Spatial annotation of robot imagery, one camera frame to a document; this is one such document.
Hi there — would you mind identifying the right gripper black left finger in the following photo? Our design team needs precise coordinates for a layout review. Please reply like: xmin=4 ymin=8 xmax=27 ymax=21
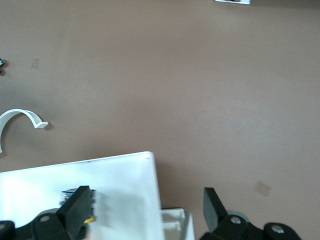
xmin=0 ymin=185 xmax=91 ymax=240

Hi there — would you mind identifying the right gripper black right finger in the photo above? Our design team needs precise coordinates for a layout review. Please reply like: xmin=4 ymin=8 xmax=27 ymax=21
xmin=199 ymin=186 xmax=301 ymax=240

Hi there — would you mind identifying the white plastic drawer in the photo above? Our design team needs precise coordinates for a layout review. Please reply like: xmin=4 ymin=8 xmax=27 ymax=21
xmin=0 ymin=150 xmax=165 ymax=240

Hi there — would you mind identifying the white drawer cabinet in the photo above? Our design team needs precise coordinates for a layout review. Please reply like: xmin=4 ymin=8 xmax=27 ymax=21
xmin=161 ymin=207 xmax=196 ymax=240

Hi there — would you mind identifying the brown tape patch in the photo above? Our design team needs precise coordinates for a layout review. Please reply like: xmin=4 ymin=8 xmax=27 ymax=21
xmin=254 ymin=180 xmax=273 ymax=197

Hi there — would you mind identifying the white curved plastic piece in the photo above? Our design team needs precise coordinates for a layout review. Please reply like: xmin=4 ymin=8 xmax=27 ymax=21
xmin=0 ymin=108 xmax=50 ymax=155

